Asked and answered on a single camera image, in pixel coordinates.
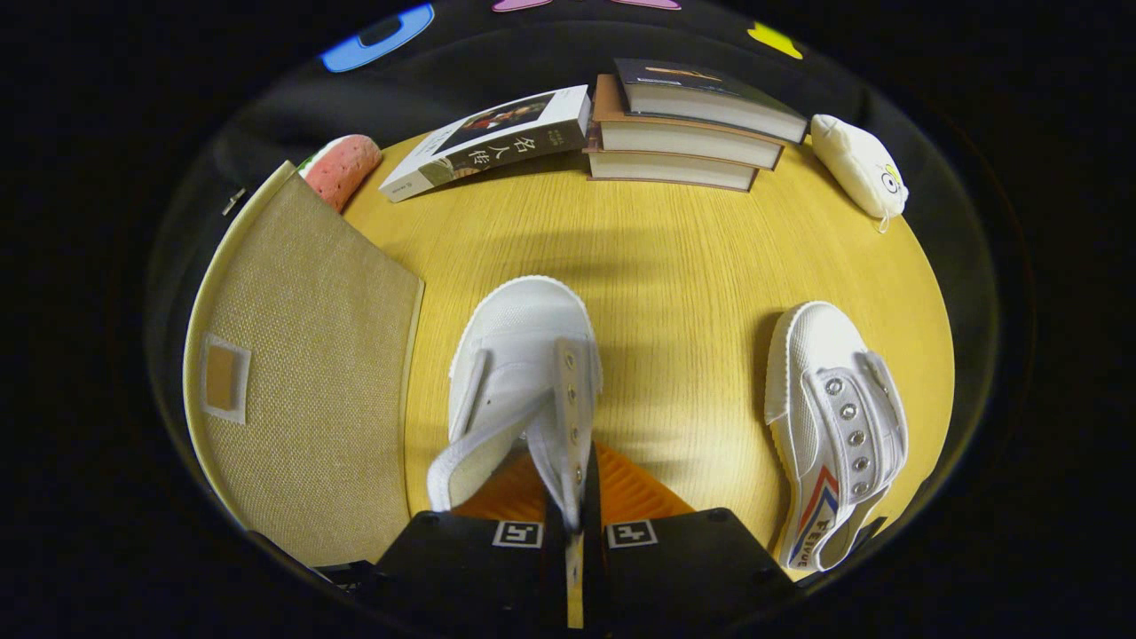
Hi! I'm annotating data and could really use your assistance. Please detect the white portrait cover book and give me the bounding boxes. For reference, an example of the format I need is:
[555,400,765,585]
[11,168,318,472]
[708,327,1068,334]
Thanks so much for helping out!
[379,84,593,203]

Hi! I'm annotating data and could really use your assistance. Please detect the watermelon slice plush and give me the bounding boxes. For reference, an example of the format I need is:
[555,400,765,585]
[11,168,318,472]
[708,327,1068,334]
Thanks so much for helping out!
[297,134,383,214]

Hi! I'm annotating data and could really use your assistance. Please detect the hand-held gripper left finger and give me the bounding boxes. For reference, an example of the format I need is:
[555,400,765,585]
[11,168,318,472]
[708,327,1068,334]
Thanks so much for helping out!
[373,448,569,635]

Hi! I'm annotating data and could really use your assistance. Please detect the white plush toy with eyes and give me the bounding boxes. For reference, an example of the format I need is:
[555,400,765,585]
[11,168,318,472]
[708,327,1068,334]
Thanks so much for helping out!
[809,114,910,233]

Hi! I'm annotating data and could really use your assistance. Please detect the brown cover book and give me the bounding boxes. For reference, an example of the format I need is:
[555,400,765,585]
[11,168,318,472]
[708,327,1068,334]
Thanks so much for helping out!
[590,74,786,170]

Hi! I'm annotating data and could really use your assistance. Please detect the white canvas shoe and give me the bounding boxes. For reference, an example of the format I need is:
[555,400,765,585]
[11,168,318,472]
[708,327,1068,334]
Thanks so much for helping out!
[763,301,911,572]
[426,275,604,533]

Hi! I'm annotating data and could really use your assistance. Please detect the beige fabric storage box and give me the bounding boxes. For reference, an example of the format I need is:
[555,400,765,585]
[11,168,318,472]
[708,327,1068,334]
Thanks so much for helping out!
[182,161,425,567]

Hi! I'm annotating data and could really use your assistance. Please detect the thin brown edged book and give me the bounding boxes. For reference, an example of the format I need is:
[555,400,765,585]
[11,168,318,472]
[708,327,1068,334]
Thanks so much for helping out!
[584,146,760,193]

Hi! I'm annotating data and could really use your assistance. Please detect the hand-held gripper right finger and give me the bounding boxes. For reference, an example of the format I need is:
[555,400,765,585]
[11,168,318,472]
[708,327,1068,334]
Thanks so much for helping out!
[584,441,795,633]

